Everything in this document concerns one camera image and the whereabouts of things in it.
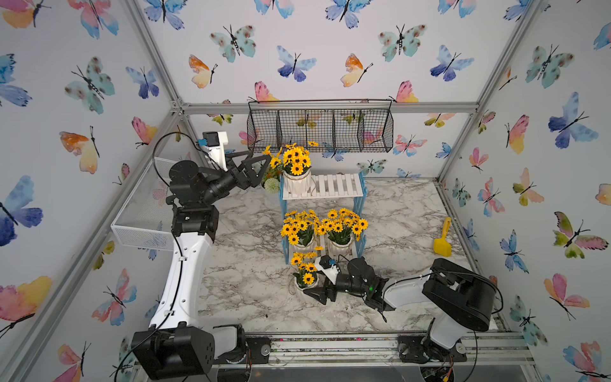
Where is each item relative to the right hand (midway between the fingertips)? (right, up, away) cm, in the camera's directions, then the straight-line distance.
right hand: (309, 279), depth 78 cm
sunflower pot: (-1, +2, -6) cm, 6 cm away
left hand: (-12, +37, -16) cm, 43 cm away
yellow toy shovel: (+53, +7, +18) cm, 57 cm away
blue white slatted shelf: (+6, +29, +2) cm, 29 cm away
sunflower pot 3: (+10, +16, +4) cm, 20 cm away
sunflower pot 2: (-3, +16, +4) cm, 17 cm away
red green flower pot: (-16, +35, +20) cm, 43 cm away
